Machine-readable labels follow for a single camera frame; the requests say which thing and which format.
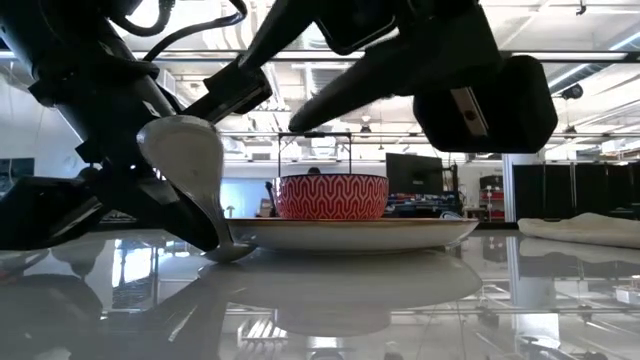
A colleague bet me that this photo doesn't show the blue striped patterned bowl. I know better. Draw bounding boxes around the blue striped patterned bowl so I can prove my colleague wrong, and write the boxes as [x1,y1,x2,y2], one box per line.
[272,173,390,222]

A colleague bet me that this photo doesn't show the orange ceramic plate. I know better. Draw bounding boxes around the orange ceramic plate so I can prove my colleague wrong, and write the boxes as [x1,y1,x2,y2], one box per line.
[227,216,480,254]

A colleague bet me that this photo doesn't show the blue and red storage bins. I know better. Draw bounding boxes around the blue and red storage bins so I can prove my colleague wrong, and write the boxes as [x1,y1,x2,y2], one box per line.
[388,192,462,218]

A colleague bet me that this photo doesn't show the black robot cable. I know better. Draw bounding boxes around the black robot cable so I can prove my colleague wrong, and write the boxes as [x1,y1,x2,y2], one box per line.
[142,0,250,64]
[108,0,177,39]

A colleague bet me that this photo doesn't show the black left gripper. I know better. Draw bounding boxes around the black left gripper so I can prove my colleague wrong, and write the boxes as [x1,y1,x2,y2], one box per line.
[0,74,222,254]

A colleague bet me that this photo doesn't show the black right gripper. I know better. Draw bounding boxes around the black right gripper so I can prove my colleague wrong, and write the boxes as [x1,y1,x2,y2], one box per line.
[287,0,559,155]

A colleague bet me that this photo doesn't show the silver metal spoon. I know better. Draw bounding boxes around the silver metal spoon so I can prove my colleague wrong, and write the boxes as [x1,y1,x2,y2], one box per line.
[136,114,257,265]

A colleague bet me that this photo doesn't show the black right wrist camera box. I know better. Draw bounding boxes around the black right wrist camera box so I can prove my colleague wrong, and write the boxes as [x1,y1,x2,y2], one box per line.
[313,0,402,57]

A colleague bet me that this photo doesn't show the beige folded cloth napkin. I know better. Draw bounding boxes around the beige folded cloth napkin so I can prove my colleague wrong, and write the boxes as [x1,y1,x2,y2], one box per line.
[517,212,640,250]

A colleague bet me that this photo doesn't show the black storage cabinets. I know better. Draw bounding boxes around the black storage cabinets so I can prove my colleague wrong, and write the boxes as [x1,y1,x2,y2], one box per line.
[512,161,640,222]

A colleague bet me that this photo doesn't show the red shelf unit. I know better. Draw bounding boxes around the red shelf unit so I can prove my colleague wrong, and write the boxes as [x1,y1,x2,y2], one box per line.
[478,173,506,222]

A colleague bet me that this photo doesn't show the black computer monitor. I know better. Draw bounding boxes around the black computer monitor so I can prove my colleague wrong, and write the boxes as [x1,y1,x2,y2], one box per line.
[385,152,446,197]

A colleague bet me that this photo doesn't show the black round ceiling fixture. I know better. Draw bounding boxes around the black round ceiling fixture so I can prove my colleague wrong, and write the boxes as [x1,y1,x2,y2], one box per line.
[560,82,585,101]

